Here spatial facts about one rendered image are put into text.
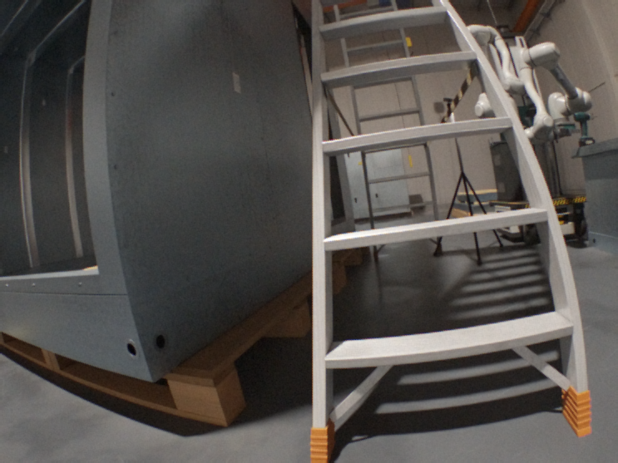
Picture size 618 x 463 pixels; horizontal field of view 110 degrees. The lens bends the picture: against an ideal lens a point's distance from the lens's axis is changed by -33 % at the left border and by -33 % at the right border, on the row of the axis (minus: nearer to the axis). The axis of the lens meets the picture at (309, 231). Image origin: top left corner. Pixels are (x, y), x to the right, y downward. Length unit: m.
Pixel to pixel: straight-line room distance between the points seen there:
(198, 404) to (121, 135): 0.66
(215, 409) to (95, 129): 0.70
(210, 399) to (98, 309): 0.34
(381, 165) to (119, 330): 7.60
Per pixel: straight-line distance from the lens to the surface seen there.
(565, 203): 2.61
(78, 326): 0.95
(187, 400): 0.87
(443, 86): 13.14
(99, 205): 0.75
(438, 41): 13.93
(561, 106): 2.82
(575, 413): 0.72
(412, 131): 0.73
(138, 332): 0.73
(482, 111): 2.48
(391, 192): 7.97
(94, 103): 0.81
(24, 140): 4.55
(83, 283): 0.86
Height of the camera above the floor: 0.48
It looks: 4 degrees down
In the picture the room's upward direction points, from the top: 9 degrees counter-clockwise
